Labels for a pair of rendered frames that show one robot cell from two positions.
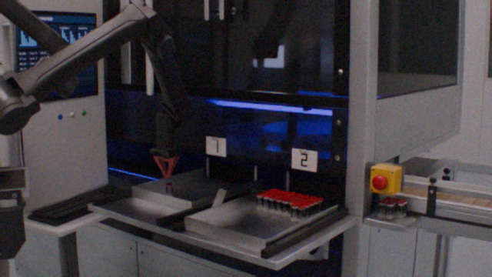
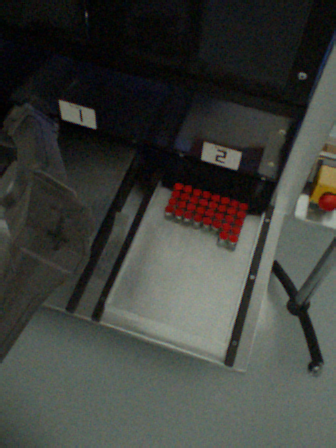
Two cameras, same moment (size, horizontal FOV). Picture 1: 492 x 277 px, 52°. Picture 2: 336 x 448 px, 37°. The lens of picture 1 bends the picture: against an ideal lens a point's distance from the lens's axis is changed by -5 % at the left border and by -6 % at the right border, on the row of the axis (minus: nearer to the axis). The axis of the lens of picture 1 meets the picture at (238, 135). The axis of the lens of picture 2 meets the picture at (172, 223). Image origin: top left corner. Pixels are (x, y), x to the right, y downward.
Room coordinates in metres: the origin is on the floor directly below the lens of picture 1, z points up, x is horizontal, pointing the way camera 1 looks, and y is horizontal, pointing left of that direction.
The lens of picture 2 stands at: (0.90, 0.20, 1.88)
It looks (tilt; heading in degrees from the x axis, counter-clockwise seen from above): 58 degrees down; 334
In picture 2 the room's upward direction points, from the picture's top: 6 degrees clockwise
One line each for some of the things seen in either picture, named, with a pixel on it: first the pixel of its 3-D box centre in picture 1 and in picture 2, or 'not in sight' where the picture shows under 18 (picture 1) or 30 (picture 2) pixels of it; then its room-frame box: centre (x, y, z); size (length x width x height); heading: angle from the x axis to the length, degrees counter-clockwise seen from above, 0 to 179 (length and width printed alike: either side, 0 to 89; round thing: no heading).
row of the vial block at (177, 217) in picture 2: (282, 206); (201, 224); (1.42, -0.12, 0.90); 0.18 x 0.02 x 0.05; 51
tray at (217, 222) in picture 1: (264, 217); (189, 258); (1.36, -0.07, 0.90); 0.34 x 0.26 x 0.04; 141
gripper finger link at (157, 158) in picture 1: (168, 163); not in sight; (1.59, 0.21, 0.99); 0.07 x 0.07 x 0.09; 67
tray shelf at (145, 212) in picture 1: (224, 211); (124, 226); (1.49, 0.04, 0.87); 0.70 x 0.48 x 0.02; 52
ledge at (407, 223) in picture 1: (394, 218); (323, 203); (1.40, -0.44, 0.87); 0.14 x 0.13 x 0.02; 142
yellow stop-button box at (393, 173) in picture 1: (387, 178); (331, 185); (1.38, -0.41, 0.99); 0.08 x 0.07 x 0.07; 142
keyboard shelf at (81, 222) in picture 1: (78, 209); not in sight; (1.74, 0.56, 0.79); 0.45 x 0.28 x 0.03; 152
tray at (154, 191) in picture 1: (197, 188); (68, 176); (1.65, 0.13, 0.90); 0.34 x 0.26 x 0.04; 142
